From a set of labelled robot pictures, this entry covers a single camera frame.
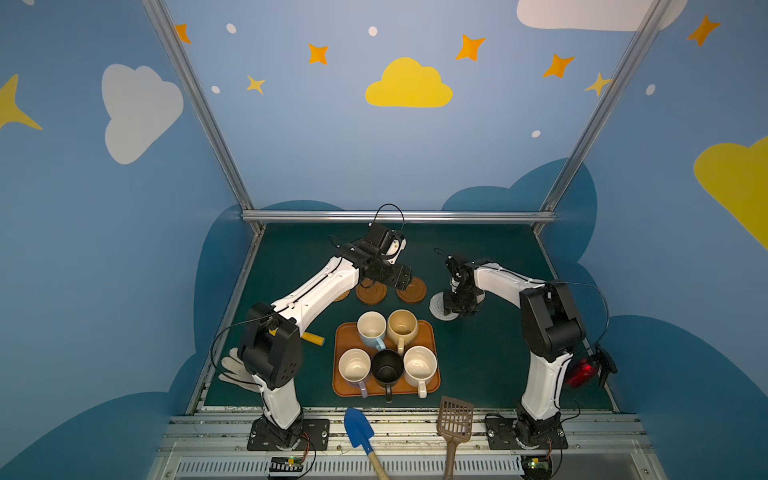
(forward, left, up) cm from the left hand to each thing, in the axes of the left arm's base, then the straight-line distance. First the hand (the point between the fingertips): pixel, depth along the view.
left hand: (397, 271), depth 86 cm
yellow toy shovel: (-15, +25, -15) cm, 33 cm away
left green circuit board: (-45, +27, -20) cm, 57 cm away
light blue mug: (-11, +8, -13) cm, 19 cm away
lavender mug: (-22, +12, -16) cm, 30 cm away
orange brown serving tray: (-13, +15, -16) cm, 26 cm away
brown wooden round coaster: (+4, -7, -17) cm, 19 cm away
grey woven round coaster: (-2, -14, -17) cm, 22 cm away
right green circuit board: (-45, -35, -20) cm, 61 cm away
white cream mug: (-22, -7, -16) cm, 28 cm away
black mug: (-23, +3, -16) cm, 28 cm away
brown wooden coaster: (+3, +8, -17) cm, 19 cm away
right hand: (-3, -20, -16) cm, 26 cm away
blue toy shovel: (-38, +10, -17) cm, 43 cm away
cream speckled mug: (-10, -2, -16) cm, 19 cm away
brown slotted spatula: (-37, -15, -15) cm, 42 cm away
